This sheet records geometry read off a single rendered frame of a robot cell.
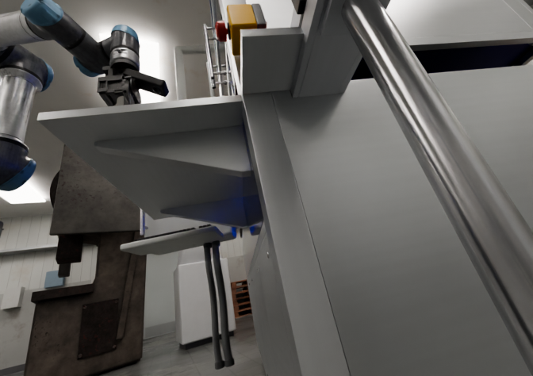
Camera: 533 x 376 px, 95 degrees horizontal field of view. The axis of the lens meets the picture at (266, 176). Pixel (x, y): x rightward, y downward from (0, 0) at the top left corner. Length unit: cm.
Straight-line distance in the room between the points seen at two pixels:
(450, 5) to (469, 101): 41
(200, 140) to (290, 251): 34
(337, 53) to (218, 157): 33
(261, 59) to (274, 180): 22
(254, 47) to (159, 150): 31
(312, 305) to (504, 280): 23
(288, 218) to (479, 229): 25
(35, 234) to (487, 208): 872
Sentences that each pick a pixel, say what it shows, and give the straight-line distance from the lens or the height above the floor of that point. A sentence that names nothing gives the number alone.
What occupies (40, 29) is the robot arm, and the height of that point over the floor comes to 118.
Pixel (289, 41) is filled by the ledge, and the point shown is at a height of 86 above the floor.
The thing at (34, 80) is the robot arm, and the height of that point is 129.
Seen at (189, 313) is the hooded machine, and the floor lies 40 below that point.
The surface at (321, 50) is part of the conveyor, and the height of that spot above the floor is 84.
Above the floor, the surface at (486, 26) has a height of 105.
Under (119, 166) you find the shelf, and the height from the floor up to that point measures 86.
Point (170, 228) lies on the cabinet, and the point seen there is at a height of 90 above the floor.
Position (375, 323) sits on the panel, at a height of 40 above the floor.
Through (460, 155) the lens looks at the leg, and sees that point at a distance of 30.
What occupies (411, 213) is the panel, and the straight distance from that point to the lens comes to 51.
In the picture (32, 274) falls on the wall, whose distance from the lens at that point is 849.
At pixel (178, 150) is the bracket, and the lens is 61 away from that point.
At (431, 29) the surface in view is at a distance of 94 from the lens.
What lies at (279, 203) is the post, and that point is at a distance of 43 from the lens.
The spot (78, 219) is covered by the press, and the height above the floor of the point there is 173.
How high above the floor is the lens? 48
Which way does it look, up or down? 24 degrees up
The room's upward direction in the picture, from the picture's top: 13 degrees counter-clockwise
